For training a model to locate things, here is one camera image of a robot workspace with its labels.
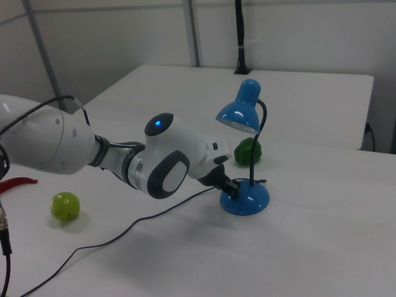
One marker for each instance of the blue desk lamp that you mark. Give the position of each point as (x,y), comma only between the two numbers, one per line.
(244,201)

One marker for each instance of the red chili pepper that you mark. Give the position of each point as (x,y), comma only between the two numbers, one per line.
(15,182)

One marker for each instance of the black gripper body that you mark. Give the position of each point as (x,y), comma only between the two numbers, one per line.
(215,177)

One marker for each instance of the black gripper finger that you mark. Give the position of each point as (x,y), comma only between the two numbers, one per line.
(227,191)
(234,185)

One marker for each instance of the grey wall frame post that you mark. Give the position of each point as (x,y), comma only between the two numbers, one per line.
(43,52)
(195,31)

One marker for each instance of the black camera pole with clamp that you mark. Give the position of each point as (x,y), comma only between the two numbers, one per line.
(240,31)

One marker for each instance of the dark green bell pepper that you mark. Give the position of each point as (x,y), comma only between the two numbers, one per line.
(242,153)

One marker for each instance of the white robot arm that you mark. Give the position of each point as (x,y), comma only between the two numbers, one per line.
(46,145)

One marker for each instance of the light green apple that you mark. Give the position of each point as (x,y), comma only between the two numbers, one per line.
(65,205)

